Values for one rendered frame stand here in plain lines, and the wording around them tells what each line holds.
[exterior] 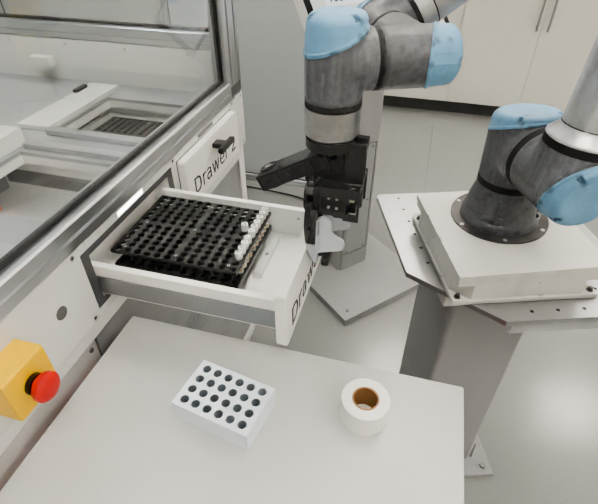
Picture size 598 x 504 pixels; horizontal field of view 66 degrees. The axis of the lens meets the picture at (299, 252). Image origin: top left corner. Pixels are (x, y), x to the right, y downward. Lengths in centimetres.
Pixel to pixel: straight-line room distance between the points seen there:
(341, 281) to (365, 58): 149
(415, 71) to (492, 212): 43
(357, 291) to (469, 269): 111
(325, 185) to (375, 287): 136
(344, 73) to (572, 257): 58
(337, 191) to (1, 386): 48
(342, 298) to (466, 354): 85
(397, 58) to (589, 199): 38
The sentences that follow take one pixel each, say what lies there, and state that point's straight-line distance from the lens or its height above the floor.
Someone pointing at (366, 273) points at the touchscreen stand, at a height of 4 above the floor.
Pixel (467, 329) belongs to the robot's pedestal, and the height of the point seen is 60.
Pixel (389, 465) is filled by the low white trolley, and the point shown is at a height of 76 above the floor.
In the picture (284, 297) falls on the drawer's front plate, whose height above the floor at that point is 92.
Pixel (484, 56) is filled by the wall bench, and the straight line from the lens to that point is 368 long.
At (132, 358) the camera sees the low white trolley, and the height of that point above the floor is 76.
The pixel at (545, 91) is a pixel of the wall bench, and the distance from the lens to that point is 380.
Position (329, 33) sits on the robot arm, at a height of 124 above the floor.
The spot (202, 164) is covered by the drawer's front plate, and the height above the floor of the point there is 89.
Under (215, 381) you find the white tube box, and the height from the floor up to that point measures 80.
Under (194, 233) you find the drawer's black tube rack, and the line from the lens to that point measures 82.
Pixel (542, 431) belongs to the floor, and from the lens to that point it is 177.
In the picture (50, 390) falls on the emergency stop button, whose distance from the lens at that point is 68.
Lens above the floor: 138
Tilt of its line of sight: 39 degrees down
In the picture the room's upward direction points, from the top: straight up
